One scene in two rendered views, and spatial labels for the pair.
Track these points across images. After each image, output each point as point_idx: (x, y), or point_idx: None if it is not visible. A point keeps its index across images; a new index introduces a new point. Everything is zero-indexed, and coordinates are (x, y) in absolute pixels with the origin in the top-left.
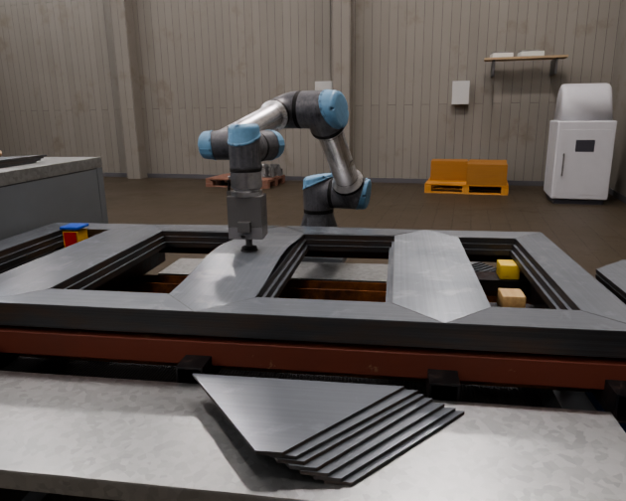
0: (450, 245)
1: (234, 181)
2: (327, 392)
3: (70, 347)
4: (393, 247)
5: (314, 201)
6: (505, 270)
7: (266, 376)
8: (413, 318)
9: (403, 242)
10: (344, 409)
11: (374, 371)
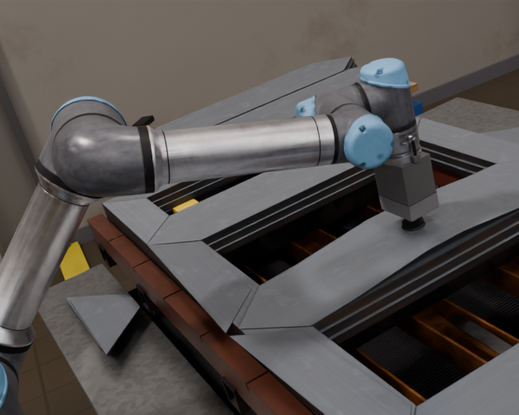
0: (212, 202)
1: (418, 132)
2: (518, 139)
3: None
4: (231, 233)
5: (20, 408)
6: None
7: (437, 358)
8: (429, 123)
9: (226, 221)
10: None
11: None
